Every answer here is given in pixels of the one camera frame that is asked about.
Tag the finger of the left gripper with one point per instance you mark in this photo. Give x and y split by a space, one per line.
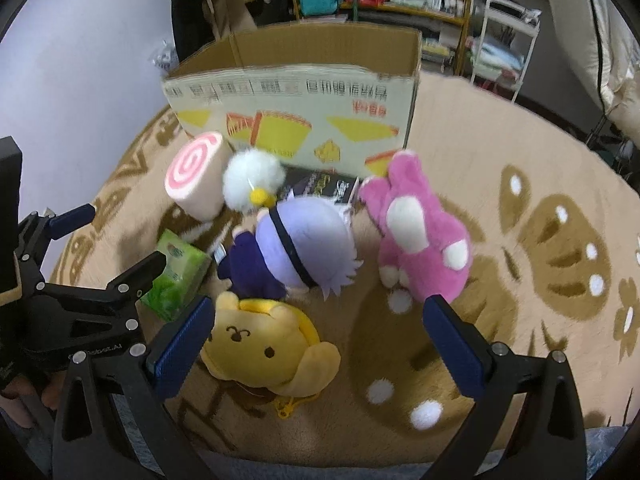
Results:
61 225
132 284

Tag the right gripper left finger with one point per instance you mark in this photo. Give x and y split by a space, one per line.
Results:
90 440

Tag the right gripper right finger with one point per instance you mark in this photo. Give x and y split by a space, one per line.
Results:
547 442

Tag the green tissue pack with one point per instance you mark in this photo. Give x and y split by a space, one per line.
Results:
179 282

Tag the pink swirl roll plush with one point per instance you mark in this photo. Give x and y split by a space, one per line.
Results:
193 180

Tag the yellow dog plush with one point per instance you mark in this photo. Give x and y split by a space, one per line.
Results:
267 344

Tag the white fluffy chick plush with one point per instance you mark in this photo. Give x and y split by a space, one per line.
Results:
251 181

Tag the purple-haired doll plush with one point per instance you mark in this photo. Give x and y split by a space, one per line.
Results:
301 243

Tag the pink rabbit plush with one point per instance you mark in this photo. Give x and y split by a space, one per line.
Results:
423 248

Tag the person's left hand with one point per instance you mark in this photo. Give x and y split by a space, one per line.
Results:
15 395

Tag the plastic bag of toys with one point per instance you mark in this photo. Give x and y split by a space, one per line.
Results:
165 57

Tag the beige patterned carpet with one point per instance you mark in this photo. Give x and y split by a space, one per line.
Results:
555 238

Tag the printed cardboard box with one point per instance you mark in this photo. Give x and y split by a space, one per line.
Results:
319 95

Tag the wooden bookshelf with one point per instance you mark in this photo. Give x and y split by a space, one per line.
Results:
444 25

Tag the white rolling cart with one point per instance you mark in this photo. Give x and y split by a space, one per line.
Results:
500 55

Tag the cream reclining chair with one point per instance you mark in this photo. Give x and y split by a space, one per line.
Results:
604 56

